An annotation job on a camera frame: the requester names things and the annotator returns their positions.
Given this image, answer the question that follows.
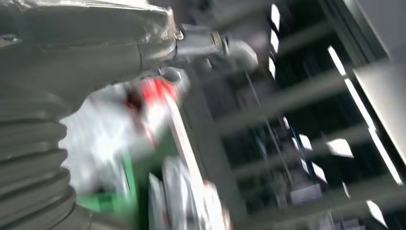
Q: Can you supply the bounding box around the white parcel with black print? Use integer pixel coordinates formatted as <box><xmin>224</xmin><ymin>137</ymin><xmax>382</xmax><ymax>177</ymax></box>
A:
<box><xmin>147</xmin><ymin>155</ymin><xmax>232</xmax><ymax>230</ymax></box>

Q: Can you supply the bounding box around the white parcel with bright red print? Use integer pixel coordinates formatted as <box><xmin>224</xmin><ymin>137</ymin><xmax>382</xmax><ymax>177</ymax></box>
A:
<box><xmin>58</xmin><ymin>78</ymin><xmax>191</xmax><ymax>197</ymax></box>

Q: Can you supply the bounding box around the green plastic crate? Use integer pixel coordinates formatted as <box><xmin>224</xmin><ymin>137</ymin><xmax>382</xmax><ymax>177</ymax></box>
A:
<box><xmin>76</xmin><ymin>126</ymin><xmax>178</xmax><ymax>230</ymax></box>

